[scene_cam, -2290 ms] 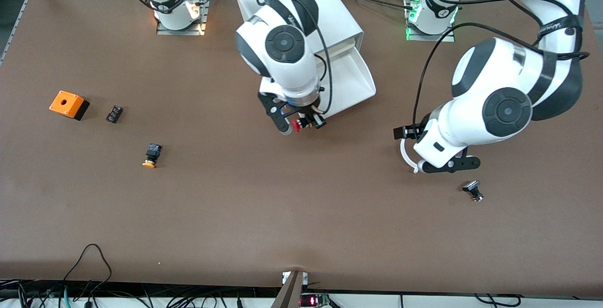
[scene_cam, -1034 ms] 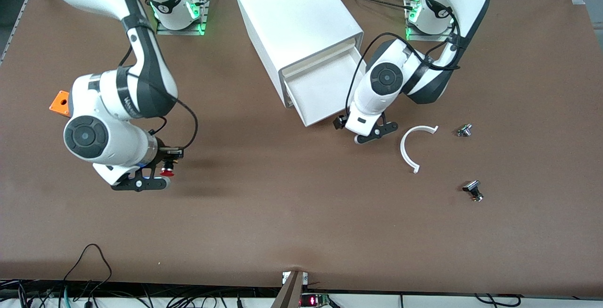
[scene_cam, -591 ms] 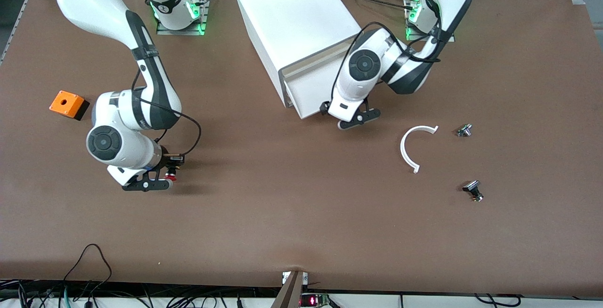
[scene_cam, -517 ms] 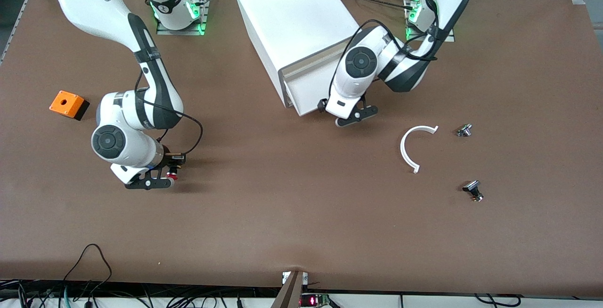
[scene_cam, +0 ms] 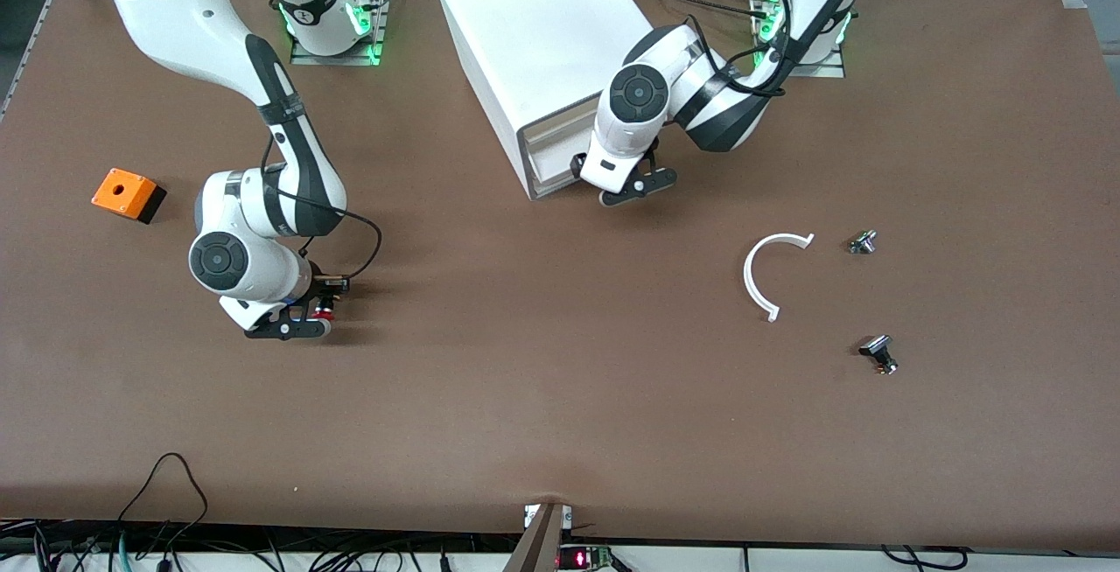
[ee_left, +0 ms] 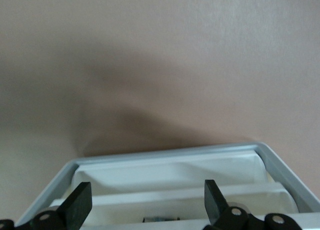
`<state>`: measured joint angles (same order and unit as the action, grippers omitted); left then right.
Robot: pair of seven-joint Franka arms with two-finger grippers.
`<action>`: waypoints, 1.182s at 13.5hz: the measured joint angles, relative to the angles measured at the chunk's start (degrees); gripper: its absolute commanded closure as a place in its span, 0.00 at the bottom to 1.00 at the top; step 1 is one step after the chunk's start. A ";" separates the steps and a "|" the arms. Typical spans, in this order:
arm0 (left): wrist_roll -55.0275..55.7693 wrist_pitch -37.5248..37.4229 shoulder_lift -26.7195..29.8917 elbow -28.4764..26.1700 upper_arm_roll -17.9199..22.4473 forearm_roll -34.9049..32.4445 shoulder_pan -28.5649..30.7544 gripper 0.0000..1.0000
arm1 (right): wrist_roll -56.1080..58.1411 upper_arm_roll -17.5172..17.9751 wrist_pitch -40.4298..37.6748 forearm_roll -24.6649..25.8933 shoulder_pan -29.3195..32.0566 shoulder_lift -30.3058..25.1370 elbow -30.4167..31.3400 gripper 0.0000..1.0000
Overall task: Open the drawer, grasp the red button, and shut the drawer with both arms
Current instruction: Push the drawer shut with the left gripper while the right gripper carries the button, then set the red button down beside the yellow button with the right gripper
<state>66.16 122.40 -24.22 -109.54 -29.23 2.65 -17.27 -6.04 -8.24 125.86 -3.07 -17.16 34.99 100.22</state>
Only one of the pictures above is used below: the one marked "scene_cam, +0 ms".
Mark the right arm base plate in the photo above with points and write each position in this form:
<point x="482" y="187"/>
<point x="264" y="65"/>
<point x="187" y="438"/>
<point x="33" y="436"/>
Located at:
<point x="372" y="30"/>

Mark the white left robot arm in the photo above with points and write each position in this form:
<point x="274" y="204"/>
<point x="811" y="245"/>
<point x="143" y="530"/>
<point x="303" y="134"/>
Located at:
<point x="639" y="95"/>

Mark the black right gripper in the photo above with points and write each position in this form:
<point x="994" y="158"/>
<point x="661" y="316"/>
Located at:
<point x="317" y="291"/>

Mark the black silver selector switch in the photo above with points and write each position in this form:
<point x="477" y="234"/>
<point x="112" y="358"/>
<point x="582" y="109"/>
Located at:
<point x="878" y="351"/>

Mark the white curved plastic arc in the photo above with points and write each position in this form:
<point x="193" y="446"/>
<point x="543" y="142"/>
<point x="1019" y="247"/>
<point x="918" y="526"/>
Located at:
<point x="748" y="279"/>

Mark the red push button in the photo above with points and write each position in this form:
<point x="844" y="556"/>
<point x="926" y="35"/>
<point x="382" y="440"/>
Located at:
<point x="327" y="303"/>

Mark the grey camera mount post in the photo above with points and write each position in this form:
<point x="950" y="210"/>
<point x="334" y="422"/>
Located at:
<point x="538" y="546"/>

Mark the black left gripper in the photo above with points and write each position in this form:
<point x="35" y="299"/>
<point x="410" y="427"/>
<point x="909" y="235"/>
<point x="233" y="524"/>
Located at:
<point x="576" y="166"/>

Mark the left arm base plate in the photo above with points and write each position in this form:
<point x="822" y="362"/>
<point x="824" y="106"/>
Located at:
<point x="827" y="70"/>

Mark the orange button enclosure box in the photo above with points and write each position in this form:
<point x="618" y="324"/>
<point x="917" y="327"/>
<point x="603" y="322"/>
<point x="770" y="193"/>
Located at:
<point x="122" y="190"/>

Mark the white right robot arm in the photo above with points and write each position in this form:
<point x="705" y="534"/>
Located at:
<point x="175" y="12"/>

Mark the small silver knob switch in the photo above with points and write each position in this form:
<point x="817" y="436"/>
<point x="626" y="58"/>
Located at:
<point x="862" y="242"/>

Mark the device with red display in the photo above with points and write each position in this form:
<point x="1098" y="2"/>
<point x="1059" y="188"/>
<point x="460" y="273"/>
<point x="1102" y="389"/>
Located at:
<point x="582" y="559"/>

